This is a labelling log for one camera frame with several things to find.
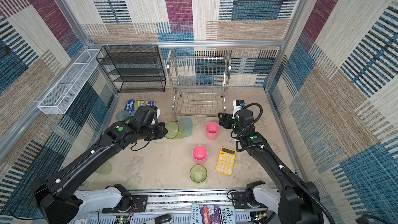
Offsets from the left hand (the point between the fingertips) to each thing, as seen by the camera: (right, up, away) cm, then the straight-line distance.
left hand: (169, 129), depth 74 cm
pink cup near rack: (+22, -3, +21) cm, 30 cm away
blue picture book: (-32, +11, +34) cm, 48 cm away
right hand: (+27, +5, +8) cm, 29 cm away
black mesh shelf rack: (-32, +37, +35) cm, 60 cm away
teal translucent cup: (+7, +1, +16) cm, 17 cm away
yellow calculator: (+29, -19, +11) cm, 36 cm away
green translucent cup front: (+13, -24, +8) cm, 29 cm away
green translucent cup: (+2, -2, +7) cm, 7 cm away
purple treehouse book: (+20, -37, -5) cm, 42 cm away
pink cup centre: (+15, -16, +14) cm, 26 cm away
